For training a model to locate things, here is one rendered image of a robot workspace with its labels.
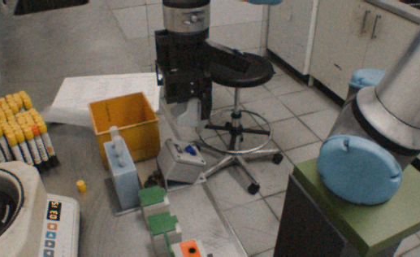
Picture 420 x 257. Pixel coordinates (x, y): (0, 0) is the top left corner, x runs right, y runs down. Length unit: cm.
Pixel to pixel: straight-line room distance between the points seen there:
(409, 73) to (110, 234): 54
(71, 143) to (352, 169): 65
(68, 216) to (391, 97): 54
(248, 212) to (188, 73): 134
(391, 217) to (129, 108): 61
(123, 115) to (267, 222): 113
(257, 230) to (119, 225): 118
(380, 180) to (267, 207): 142
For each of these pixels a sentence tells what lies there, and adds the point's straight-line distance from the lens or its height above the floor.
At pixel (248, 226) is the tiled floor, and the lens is 179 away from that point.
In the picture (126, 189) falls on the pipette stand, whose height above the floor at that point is 94.
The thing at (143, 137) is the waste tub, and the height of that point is 94.
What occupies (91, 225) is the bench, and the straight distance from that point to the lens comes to 69.
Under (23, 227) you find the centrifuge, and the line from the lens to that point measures 58.
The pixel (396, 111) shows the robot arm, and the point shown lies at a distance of 46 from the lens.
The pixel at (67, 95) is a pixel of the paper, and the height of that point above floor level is 89.
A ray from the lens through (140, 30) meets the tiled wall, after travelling 292.
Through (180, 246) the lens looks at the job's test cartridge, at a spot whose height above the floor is 95.
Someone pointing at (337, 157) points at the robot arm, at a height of 110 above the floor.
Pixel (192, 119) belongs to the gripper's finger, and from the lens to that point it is 64.
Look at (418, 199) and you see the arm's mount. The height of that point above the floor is 91.
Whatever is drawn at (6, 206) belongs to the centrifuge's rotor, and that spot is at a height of 98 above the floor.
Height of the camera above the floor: 139
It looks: 36 degrees down
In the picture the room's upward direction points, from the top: straight up
